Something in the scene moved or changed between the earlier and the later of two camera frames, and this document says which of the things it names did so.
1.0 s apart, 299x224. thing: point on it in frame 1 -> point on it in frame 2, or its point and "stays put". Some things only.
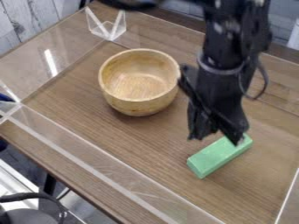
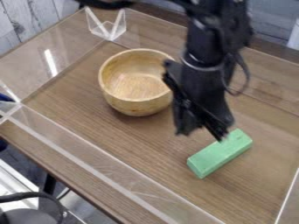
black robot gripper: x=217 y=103 -> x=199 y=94
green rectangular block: x=206 y=162 stays put
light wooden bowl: x=139 y=80 stays put
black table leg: x=51 y=185 stays put
